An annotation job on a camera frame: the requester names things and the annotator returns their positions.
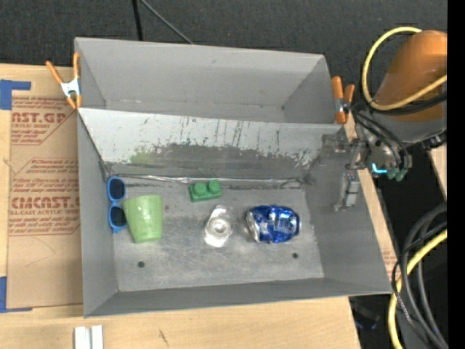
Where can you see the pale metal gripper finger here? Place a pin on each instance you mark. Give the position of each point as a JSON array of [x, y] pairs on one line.
[[332, 142], [349, 195]]

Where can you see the crushed blue can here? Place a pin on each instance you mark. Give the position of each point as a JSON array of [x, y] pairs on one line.
[[274, 224]]

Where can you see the green toy brick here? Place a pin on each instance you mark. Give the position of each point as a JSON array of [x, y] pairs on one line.
[[203, 192]]

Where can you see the grey metal bin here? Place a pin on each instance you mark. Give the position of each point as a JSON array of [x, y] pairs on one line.
[[218, 260]]

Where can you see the light green cup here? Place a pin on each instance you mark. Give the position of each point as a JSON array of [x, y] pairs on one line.
[[145, 218]]

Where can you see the blue sunglasses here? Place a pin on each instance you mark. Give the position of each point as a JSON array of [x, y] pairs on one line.
[[116, 204]]

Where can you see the brown cardboard board, red print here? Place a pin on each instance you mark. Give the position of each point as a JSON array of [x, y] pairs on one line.
[[40, 180]]

